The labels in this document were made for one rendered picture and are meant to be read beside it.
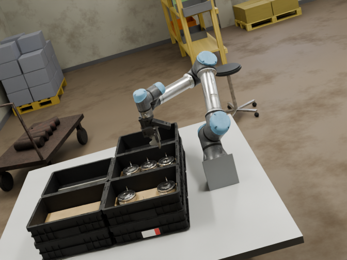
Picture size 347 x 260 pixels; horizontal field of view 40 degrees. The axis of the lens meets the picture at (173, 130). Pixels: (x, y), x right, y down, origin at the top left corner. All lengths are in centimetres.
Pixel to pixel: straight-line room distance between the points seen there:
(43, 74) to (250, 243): 601
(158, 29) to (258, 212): 752
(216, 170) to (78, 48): 738
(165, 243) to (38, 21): 778
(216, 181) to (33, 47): 586
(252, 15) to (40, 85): 396
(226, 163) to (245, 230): 46
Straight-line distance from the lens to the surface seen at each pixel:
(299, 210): 362
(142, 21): 962
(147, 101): 256
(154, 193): 257
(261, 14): 901
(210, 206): 257
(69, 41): 976
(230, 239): 231
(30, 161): 500
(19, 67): 786
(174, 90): 279
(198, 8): 695
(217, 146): 267
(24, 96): 798
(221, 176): 266
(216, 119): 257
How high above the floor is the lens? 208
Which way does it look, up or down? 23 degrees down
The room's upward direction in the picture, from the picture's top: 16 degrees counter-clockwise
